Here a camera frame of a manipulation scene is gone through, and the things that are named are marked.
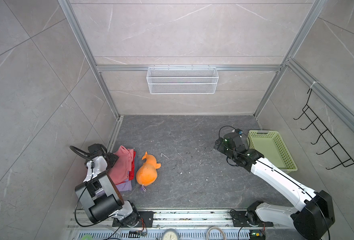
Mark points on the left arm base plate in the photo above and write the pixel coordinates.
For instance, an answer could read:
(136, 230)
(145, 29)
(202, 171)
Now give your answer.
(145, 218)

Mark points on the green plastic basket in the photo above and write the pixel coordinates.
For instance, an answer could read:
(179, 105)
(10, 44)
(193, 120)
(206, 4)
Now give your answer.
(272, 146)

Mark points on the white wire mesh shelf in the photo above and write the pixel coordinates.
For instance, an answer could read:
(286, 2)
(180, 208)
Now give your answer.
(182, 80)

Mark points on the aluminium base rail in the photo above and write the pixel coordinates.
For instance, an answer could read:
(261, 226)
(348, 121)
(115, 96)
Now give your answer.
(190, 225)

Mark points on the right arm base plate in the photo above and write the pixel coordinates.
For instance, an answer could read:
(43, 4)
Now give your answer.
(238, 219)

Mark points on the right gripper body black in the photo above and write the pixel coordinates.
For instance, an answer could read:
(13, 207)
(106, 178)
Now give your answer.
(223, 148)

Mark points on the pink t shirt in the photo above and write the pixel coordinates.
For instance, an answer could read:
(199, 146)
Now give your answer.
(119, 173)

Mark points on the round pressure gauge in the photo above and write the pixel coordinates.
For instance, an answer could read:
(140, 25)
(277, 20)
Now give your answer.
(170, 234)

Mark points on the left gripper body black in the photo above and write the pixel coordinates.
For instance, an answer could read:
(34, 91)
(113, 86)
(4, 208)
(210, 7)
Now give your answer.
(111, 159)

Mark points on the red folded t shirt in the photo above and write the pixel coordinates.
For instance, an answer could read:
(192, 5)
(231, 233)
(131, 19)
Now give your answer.
(132, 172)

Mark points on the black wire hook rack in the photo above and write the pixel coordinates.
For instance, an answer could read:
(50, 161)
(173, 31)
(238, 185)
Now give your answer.
(325, 134)

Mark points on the purple folded t shirt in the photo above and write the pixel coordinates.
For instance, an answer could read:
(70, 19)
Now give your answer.
(125, 186)

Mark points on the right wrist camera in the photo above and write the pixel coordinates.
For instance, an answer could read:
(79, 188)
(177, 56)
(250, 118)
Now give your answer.
(235, 141)

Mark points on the orange plush fish toy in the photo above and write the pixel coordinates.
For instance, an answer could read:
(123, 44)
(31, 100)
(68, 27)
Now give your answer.
(147, 173)

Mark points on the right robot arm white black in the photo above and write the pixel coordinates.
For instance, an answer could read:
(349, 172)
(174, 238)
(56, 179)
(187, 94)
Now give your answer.
(311, 214)

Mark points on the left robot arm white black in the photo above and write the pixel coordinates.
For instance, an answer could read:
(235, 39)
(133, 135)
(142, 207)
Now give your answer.
(98, 194)

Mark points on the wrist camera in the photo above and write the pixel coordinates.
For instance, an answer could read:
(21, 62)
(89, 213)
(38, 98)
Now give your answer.
(97, 150)
(235, 141)

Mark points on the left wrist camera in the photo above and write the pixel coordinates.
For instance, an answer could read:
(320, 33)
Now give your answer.
(97, 150)

